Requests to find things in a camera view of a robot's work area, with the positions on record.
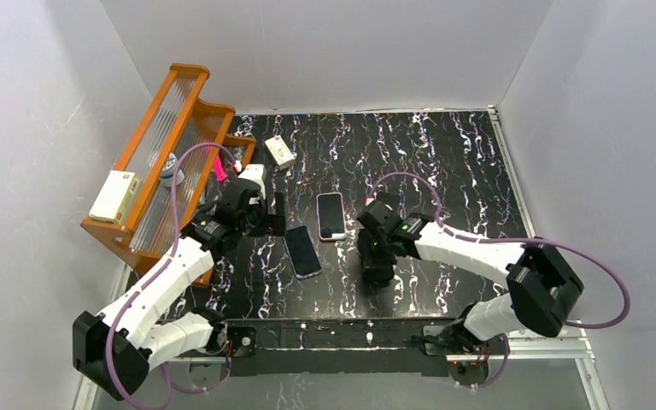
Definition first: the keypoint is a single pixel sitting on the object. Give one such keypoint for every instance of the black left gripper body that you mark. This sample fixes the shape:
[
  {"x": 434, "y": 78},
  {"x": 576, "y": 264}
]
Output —
[{"x": 274, "y": 225}]

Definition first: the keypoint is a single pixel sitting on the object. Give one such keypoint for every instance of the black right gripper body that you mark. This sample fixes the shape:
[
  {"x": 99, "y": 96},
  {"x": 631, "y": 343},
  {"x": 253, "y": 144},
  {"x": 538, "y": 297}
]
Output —
[{"x": 377, "y": 266}]

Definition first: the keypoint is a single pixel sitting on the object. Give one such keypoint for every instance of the blue smartphone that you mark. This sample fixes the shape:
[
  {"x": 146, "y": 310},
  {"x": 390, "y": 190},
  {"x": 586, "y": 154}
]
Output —
[{"x": 302, "y": 253}]

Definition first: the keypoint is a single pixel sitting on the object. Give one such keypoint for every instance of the black phone case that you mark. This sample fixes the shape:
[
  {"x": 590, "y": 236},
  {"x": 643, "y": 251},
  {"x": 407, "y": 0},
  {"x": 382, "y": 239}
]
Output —
[{"x": 377, "y": 271}]

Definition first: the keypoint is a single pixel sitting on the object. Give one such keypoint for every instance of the dark smartphone with light rim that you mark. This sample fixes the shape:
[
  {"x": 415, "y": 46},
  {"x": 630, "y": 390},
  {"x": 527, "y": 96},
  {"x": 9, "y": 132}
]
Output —
[{"x": 331, "y": 216}]

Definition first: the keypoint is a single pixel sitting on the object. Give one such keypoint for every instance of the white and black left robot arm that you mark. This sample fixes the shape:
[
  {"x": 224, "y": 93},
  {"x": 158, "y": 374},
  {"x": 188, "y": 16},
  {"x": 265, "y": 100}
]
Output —
[{"x": 119, "y": 346}]

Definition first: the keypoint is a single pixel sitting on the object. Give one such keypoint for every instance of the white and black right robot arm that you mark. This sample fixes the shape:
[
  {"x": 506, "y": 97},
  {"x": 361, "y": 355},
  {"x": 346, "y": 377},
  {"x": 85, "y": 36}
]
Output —
[{"x": 540, "y": 287}]

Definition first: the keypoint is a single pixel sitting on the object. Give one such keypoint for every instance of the pink marker pen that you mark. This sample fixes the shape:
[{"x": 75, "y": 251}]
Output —
[{"x": 219, "y": 171}]

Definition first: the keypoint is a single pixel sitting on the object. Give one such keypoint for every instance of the small white carton box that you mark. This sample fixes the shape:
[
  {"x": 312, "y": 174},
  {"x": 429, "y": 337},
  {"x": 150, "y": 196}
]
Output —
[{"x": 280, "y": 153}]

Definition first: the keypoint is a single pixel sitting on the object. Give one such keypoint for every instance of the orange wooden shelf rack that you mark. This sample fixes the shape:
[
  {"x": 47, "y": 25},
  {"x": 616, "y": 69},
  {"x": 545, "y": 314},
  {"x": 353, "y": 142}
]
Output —
[{"x": 177, "y": 121}]

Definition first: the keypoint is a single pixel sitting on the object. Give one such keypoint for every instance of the white and blue tape roll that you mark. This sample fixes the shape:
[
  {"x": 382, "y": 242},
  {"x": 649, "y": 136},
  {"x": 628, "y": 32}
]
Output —
[{"x": 171, "y": 173}]

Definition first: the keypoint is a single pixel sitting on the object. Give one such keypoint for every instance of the white and green box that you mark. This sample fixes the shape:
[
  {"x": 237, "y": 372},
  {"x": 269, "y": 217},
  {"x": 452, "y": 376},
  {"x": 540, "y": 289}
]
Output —
[{"x": 115, "y": 197}]

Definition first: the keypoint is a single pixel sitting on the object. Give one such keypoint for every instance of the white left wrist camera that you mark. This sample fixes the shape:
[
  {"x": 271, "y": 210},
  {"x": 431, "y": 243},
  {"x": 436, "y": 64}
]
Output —
[{"x": 255, "y": 173}]

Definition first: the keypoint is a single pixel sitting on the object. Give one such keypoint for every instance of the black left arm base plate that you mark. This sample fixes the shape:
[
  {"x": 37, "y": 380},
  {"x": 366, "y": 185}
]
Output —
[{"x": 231, "y": 347}]

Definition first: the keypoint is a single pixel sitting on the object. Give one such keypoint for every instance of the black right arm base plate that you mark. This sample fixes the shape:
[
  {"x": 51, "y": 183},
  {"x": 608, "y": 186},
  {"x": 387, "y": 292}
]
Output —
[{"x": 473, "y": 364}]

